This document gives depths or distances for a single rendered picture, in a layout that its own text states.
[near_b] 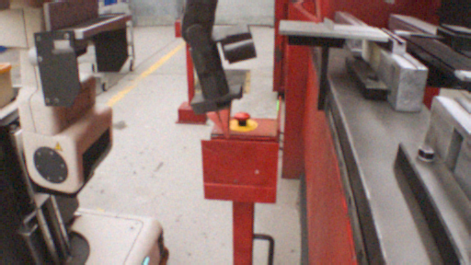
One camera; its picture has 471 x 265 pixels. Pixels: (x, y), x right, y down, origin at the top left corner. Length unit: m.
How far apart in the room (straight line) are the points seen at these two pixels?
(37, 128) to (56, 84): 0.15
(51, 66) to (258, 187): 0.50
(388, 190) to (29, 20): 0.76
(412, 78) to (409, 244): 0.42
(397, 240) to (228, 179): 0.45
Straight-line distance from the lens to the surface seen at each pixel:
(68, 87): 0.75
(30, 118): 0.87
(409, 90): 0.76
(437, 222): 0.42
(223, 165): 0.75
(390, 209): 0.45
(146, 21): 8.40
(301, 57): 1.83
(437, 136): 0.56
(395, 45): 0.85
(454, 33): 1.00
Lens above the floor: 1.13
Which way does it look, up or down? 25 degrees down
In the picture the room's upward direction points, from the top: straight up
